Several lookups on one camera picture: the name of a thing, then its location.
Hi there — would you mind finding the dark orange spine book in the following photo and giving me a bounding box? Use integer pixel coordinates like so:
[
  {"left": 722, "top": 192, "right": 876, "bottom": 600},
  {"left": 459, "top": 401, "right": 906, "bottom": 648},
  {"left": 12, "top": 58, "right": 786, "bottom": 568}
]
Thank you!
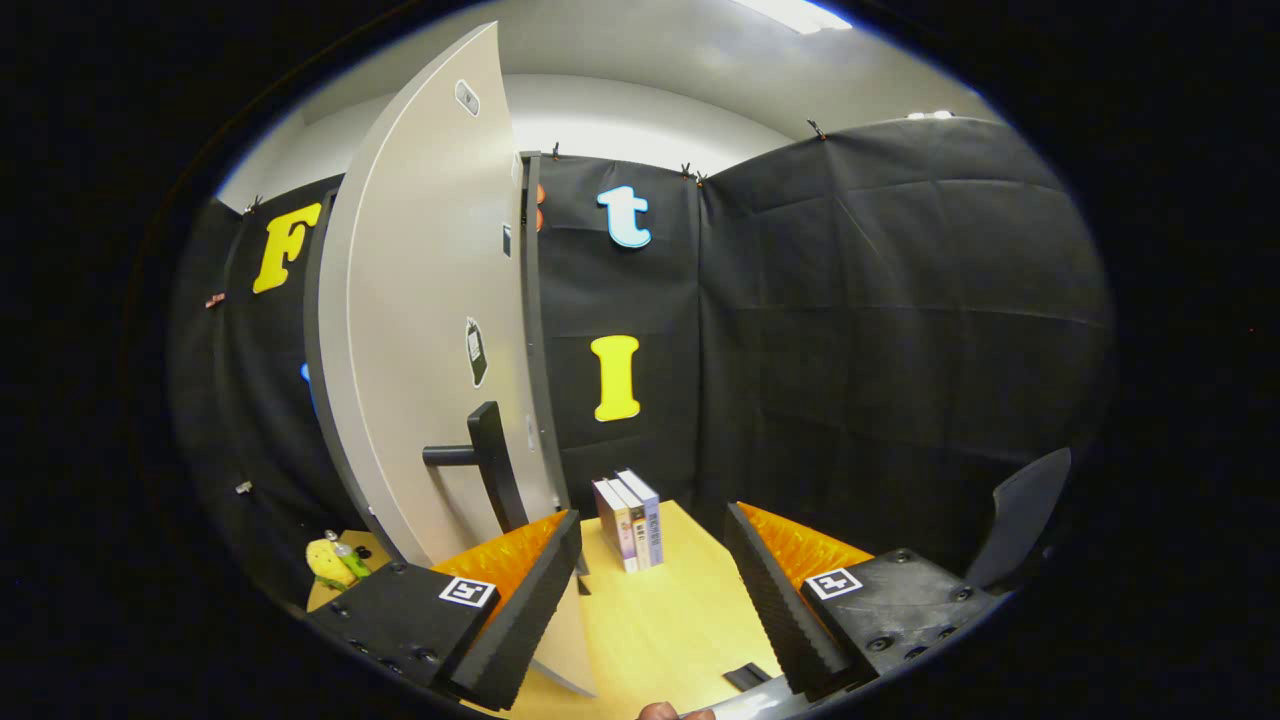
[{"left": 608, "top": 476, "right": 653, "bottom": 571}]

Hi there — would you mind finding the beige shoe cabinet door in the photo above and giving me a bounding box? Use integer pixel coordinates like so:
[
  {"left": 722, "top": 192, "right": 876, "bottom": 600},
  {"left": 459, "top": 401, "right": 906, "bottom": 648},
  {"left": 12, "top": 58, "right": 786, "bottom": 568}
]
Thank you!
[{"left": 318, "top": 22, "right": 601, "bottom": 698}]

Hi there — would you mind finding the green plastic bottle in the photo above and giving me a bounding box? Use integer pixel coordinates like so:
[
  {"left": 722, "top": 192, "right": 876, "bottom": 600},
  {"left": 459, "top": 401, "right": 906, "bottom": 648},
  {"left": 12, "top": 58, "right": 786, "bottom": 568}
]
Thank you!
[{"left": 324, "top": 529, "right": 371, "bottom": 581}]

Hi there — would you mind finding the black backdrop cloth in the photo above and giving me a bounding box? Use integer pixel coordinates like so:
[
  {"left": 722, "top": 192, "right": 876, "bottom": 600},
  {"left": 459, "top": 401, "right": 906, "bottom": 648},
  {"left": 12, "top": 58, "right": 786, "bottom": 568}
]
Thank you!
[{"left": 170, "top": 115, "right": 1116, "bottom": 601}]

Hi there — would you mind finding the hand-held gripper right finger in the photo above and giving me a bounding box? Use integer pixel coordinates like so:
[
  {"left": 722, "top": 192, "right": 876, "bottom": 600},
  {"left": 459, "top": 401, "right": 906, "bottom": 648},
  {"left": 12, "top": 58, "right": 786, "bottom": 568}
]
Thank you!
[{"left": 722, "top": 500, "right": 1006, "bottom": 701}]

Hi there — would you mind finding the yellow plush toy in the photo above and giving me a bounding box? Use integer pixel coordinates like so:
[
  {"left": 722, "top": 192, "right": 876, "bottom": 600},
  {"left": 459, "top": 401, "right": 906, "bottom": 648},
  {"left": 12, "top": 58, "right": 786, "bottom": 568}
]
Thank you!
[{"left": 305, "top": 538, "right": 359, "bottom": 591}]

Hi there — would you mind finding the dark grey shoe cabinet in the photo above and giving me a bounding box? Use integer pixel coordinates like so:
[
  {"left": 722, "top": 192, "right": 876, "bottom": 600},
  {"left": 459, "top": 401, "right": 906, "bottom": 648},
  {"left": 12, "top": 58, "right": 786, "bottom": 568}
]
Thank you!
[{"left": 303, "top": 150, "right": 573, "bottom": 576}]

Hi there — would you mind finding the white pink book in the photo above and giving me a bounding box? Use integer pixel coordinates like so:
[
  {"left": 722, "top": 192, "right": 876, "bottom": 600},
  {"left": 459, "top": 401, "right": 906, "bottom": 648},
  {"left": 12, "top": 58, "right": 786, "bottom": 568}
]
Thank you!
[{"left": 592, "top": 478, "right": 641, "bottom": 574}]

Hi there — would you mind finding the blue purple book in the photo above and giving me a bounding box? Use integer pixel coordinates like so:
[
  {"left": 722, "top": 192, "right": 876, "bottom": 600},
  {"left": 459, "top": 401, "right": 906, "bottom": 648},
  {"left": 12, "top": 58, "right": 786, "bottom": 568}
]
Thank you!
[{"left": 616, "top": 468, "right": 664, "bottom": 569}]

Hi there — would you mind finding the black door handle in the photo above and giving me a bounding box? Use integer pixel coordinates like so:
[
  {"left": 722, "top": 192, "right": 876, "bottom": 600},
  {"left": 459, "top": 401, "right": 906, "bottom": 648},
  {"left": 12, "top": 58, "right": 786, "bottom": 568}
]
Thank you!
[{"left": 422, "top": 401, "right": 529, "bottom": 534}]

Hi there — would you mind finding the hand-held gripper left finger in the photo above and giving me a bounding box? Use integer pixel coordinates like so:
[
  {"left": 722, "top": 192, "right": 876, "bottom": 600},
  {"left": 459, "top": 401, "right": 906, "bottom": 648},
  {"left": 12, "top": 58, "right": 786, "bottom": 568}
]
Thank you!
[{"left": 305, "top": 508, "right": 584, "bottom": 713}]

